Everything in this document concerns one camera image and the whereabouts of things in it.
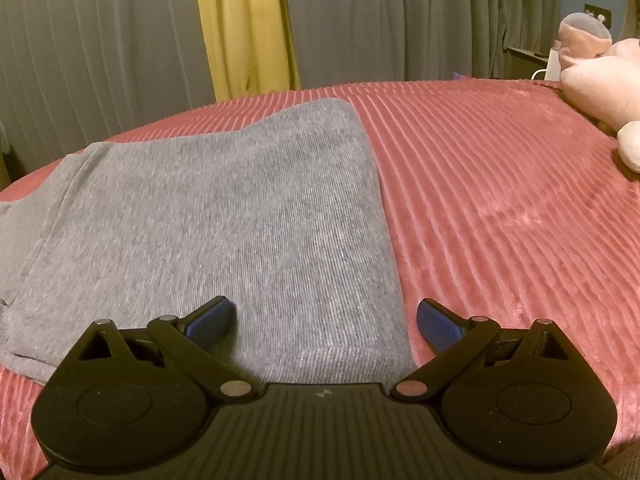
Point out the pink plush toy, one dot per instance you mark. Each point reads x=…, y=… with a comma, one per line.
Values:
x=600, y=80

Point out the yellow curtain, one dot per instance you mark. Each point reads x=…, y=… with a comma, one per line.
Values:
x=247, y=35

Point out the olive padded headboard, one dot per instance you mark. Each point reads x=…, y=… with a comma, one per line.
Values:
x=633, y=12

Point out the beige plush toy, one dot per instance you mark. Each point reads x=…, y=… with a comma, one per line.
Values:
x=631, y=147

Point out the grey curtain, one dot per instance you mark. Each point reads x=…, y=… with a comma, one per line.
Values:
x=100, y=55
x=400, y=20

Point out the pink ribbed blanket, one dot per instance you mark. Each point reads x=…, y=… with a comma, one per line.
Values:
x=500, y=200

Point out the wall socket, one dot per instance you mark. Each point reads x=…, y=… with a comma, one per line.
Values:
x=598, y=15

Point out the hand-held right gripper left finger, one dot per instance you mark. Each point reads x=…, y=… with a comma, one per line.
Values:
x=212, y=317

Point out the dark nightstand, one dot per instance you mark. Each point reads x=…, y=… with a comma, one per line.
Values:
x=525, y=62

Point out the grey pants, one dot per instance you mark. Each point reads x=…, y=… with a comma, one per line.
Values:
x=225, y=220

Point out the person's grey clothing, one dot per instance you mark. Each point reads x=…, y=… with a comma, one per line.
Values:
x=627, y=465

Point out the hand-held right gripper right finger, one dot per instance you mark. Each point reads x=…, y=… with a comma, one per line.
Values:
x=441, y=326

